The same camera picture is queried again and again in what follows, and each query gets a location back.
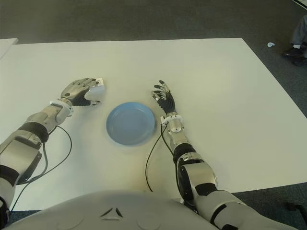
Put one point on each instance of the black chair base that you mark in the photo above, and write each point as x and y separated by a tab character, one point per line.
297	208

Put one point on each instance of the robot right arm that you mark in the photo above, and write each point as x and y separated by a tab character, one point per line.
199	172

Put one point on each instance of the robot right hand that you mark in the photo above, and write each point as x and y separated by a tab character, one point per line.
168	103

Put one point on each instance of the blue round plate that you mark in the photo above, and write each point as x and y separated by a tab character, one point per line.
130	123

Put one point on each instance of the white charger block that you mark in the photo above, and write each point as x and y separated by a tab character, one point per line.
99	88

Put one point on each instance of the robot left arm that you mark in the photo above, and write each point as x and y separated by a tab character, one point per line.
19	148

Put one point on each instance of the white side table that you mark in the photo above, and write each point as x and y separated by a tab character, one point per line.
6	45

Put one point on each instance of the small white floor object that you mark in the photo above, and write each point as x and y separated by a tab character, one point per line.
270	44

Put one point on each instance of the black shoe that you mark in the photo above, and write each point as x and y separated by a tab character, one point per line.
293	52
301	62

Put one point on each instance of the grey robot torso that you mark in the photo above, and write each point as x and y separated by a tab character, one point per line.
120	208

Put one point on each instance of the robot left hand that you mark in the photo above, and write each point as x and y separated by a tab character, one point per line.
74	92

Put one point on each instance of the grey trouser leg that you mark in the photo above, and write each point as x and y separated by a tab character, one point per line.
299	31

